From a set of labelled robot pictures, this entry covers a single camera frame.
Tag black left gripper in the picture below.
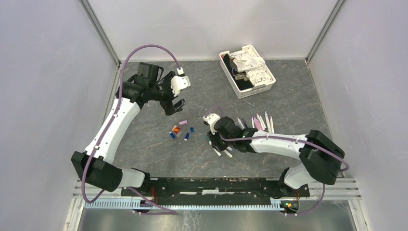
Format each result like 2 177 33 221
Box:
149 72 186 116

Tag pink highlighter cap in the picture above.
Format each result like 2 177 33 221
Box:
179 120 188 126

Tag clear pen cap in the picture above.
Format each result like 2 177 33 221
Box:
176 130 184 138

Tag pink highlighter pen body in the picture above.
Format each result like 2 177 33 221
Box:
253 117 264 131

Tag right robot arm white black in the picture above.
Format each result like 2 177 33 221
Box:
203 113 349 196

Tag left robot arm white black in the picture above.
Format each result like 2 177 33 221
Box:
71 63 191 196

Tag orange capped white marker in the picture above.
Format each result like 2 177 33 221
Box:
269 115 275 133

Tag black item in basket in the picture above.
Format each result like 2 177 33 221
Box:
223 54 253 91

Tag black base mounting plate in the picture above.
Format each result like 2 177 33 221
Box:
137 177 310 206

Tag crumpled white cloth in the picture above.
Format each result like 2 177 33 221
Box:
229 45 273 87

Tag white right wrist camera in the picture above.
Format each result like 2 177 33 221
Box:
203 113 221 134

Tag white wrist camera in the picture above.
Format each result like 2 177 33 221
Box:
203 113 221 134
170 76 191 97

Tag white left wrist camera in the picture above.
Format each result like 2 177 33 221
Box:
170 76 191 97

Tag aluminium frame rail left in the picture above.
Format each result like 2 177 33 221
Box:
90 62 127 167

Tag aluminium frame rail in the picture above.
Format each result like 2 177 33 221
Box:
306 178 361 200
90 62 127 167

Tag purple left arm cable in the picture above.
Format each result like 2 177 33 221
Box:
81 44 186 216

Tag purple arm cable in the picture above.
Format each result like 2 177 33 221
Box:
81 44 186 216
206 105 351 217

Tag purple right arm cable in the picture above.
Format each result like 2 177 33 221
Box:
206 105 351 217

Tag white slotted cable duct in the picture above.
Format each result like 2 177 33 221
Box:
84 199 284 211

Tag aluminium frame rail front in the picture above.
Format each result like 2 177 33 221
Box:
306 178 361 200

